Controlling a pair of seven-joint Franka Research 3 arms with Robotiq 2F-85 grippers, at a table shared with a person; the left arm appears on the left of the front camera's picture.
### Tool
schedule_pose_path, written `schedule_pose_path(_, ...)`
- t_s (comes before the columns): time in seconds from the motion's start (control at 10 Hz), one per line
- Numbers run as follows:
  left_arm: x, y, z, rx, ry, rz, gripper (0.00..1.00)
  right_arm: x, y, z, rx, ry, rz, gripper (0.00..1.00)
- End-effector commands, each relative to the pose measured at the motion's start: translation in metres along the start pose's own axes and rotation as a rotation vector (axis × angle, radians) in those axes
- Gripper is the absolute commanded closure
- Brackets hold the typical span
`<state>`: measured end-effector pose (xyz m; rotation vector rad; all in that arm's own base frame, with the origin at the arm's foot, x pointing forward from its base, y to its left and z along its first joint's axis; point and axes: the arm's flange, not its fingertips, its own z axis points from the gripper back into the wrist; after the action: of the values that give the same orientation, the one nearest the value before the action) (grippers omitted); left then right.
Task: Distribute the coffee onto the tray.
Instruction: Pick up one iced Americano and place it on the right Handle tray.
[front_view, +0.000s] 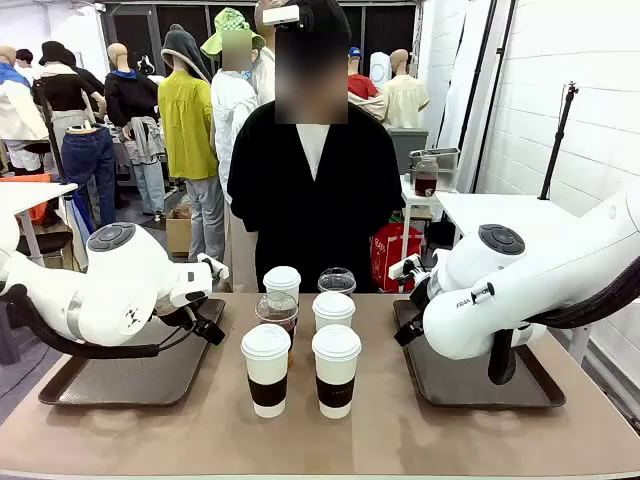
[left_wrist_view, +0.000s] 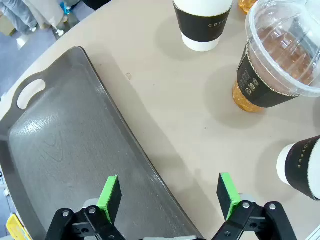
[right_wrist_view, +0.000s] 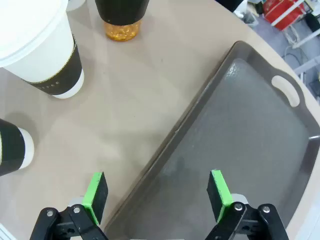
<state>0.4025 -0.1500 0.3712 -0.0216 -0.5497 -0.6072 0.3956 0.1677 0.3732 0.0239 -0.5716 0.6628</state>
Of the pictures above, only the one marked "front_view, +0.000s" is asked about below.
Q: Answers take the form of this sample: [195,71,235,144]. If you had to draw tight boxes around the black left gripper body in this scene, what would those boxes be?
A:
[154,298,200,327]

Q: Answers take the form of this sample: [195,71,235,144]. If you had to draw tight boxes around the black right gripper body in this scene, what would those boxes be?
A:
[408,272,437,322]

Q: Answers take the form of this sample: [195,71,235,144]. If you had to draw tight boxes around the white paper cup black sleeve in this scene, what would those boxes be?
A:
[311,323,363,420]
[240,323,293,419]
[262,265,302,306]
[311,291,357,332]

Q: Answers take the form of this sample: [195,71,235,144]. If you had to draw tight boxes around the clear plastic iced coffee cup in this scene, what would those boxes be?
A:
[317,267,357,297]
[254,291,300,370]

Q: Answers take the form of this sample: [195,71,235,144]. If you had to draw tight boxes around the dark brown serving tray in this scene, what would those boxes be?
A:
[38,298,227,407]
[393,298,567,410]

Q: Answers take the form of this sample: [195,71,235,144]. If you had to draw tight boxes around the metal tray container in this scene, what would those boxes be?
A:
[409,146,461,194]

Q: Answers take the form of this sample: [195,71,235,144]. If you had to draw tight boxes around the red shopping bag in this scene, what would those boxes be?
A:
[369,223,424,294]

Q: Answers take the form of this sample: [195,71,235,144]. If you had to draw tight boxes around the cardboard box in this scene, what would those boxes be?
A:
[165,202,194,259]

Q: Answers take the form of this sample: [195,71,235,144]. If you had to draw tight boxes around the small white side table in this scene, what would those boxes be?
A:
[399,172,459,251]

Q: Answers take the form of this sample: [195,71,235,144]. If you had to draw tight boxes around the large white table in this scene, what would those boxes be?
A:
[435,192,596,251]

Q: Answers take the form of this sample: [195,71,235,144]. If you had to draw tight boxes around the glass jar brown liquid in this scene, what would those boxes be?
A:
[413,155,440,198]

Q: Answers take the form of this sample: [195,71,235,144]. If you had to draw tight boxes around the person in black cardigan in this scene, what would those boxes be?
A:
[226,0,405,294]

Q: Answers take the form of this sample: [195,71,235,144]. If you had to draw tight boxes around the grey storage bin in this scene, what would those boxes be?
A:
[387,128,430,176]

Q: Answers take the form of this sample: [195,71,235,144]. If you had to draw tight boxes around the blue jeans on torso form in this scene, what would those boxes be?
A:
[60,122,119,226]

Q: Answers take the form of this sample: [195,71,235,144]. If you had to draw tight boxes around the white desk with orange item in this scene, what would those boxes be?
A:
[0,172,80,266]

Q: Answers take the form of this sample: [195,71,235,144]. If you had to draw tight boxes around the mannequin in yellow blouse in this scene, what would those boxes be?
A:
[157,69,225,264]

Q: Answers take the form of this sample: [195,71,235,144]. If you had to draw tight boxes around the mannequin in cream blouse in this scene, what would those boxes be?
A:
[382,48,431,130]

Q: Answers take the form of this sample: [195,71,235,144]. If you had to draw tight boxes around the black tripod stand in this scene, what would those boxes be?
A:
[538,81,580,201]

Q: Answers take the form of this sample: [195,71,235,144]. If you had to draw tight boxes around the mannequin in red shirt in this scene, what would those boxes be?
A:
[347,46,386,121]

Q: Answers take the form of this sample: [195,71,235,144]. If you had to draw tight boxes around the mannequin in black sweater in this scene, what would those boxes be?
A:
[103,42,167,216]

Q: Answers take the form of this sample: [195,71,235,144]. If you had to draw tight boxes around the white oval fan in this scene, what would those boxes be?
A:
[369,51,393,90]

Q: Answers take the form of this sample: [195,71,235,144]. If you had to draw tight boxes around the mannequin with black bucket hat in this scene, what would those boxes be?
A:
[32,41,109,151]

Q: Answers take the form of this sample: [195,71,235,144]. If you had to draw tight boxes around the mannequin in blue white jacket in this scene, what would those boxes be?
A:
[0,44,50,176]

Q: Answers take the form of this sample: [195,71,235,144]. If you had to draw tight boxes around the grey hooded hat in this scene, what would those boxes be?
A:
[160,23,214,84]

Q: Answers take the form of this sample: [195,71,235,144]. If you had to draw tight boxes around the green checked sun hat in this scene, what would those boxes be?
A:
[200,6,266,61]

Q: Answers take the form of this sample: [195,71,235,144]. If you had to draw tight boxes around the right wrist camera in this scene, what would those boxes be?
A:
[388,253,422,281]

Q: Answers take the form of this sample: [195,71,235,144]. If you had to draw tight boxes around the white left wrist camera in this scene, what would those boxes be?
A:
[196,252,230,281]

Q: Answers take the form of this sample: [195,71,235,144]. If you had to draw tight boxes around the black left arm cable sleeve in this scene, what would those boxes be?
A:
[0,283,166,360]

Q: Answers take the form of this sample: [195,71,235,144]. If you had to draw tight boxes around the white head-mounted camera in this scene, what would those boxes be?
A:
[261,4,301,27]

